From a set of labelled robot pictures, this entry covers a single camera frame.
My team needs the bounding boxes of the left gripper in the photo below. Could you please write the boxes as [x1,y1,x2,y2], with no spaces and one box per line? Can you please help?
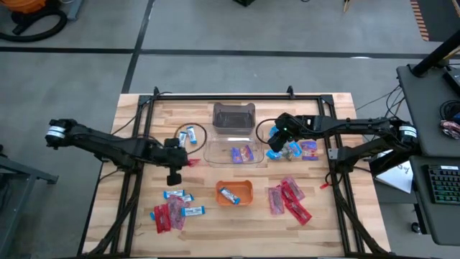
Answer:
[163,137,190,187]

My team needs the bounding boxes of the candy bag on desk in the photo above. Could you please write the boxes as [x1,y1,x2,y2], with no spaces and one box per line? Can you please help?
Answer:
[439,119,460,140]

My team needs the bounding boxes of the clear plastic bin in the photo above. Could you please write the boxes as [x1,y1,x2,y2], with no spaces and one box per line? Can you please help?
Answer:
[203,133,266,169]

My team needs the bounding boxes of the grey translucent plastic bin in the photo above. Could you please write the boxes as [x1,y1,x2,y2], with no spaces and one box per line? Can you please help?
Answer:
[211,101,257,136]

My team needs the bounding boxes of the orange plastic bin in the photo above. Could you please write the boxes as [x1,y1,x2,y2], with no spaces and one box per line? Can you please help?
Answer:
[215,179,254,207]

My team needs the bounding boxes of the black desk support beam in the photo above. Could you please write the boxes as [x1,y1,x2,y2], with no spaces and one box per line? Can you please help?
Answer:
[369,143,422,178]

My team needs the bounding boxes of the white paper sheet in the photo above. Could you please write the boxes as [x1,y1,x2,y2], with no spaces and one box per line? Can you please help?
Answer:
[375,150,415,195]

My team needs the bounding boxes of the grey desk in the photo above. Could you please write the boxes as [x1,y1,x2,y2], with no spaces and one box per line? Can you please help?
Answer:
[396,63,460,158]
[408,154,460,247]

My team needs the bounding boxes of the backlit black keyboard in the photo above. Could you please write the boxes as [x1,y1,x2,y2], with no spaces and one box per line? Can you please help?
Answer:
[425,164,460,206]

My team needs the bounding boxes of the grey metal cart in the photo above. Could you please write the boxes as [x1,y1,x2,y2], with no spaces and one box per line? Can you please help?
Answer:
[0,143,60,258]

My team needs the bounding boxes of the orange black hazard tape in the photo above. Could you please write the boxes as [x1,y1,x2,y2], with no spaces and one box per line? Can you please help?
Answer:
[409,0,431,42]

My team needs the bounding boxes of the black floor mat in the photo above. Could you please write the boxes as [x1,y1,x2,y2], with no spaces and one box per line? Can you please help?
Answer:
[416,0,460,42]

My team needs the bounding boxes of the orange vacuum cleaner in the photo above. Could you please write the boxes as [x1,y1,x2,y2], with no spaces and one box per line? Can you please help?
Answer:
[9,0,48,14]

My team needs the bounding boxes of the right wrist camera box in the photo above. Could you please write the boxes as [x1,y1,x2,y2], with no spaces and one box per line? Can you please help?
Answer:
[277,122,293,142]

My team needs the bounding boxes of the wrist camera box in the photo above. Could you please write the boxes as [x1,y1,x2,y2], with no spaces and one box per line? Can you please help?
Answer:
[171,147,185,170]
[277,122,293,142]

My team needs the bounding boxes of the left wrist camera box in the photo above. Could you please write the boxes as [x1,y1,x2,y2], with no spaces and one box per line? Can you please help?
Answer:
[171,147,185,170]

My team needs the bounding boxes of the black left camera cable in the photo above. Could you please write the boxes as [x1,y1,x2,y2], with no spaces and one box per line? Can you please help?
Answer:
[173,122,208,156]

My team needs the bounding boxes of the black camera cable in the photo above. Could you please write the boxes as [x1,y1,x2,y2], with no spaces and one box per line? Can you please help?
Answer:
[255,118,285,145]
[173,122,208,156]

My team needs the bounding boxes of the black right camera cable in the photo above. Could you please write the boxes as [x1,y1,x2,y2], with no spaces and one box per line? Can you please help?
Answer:
[255,118,285,145]

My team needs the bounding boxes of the black aluminium table frame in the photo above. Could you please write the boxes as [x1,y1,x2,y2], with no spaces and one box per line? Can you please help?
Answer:
[77,85,391,259]

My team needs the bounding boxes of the coiled black cable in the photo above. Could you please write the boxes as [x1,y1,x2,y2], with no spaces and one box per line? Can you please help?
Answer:
[438,99,460,122]

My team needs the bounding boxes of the black diagonal post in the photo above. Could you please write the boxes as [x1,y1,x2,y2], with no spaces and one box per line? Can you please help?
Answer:
[410,30,460,78]

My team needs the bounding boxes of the black vacuum hose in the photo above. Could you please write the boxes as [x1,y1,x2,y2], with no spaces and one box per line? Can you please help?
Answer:
[0,7,69,43]

